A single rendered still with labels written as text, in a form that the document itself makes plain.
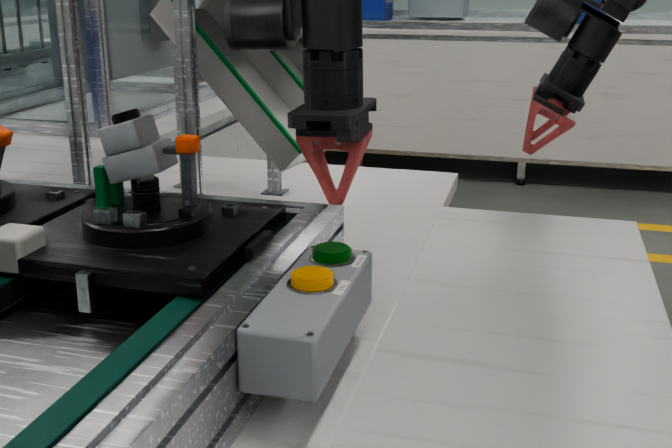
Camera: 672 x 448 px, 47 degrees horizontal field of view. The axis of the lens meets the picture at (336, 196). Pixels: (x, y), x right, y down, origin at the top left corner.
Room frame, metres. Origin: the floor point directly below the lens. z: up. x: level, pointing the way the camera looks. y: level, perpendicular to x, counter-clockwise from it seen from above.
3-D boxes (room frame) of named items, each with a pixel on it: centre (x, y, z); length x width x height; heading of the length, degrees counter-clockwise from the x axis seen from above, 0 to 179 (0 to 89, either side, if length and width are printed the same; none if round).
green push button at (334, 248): (0.74, 0.00, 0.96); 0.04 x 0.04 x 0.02
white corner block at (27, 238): (0.74, 0.33, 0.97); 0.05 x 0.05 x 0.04; 75
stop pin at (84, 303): (0.69, 0.24, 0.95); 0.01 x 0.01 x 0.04; 75
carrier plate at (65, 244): (0.81, 0.21, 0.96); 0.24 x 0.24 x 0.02; 75
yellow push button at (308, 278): (0.67, 0.02, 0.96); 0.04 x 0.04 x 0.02
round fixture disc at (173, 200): (0.81, 0.21, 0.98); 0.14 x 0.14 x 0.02
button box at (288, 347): (0.67, 0.02, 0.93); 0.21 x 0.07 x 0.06; 165
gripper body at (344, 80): (0.74, 0.00, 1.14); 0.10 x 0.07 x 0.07; 165
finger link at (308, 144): (0.75, 0.00, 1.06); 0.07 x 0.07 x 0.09; 75
